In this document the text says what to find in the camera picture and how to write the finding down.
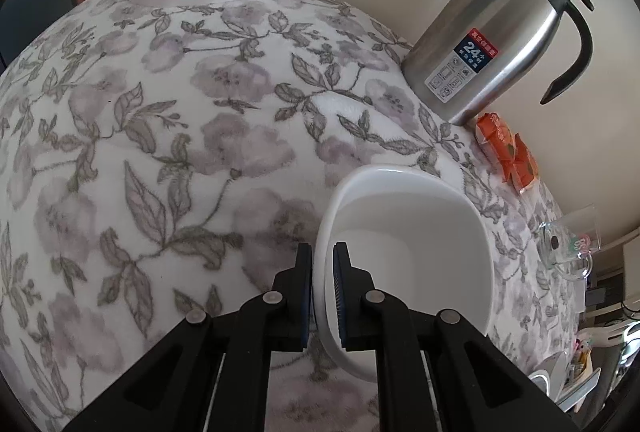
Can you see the glass mug with print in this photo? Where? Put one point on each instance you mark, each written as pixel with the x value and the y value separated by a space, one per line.
pixel 570 237

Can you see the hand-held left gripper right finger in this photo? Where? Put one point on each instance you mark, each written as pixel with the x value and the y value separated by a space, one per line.
pixel 340 297

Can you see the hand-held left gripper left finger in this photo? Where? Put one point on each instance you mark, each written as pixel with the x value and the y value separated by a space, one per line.
pixel 306 302

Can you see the stainless steel thermos jug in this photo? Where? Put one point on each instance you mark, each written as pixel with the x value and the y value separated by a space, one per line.
pixel 475 37

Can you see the orange snack packet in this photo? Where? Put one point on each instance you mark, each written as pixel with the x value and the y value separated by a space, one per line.
pixel 520 167
pixel 492 134

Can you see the grey floral tablecloth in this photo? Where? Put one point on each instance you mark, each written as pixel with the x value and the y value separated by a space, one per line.
pixel 150 137

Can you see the plain white bowl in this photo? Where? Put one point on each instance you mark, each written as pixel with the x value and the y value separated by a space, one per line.
pixel 415 252

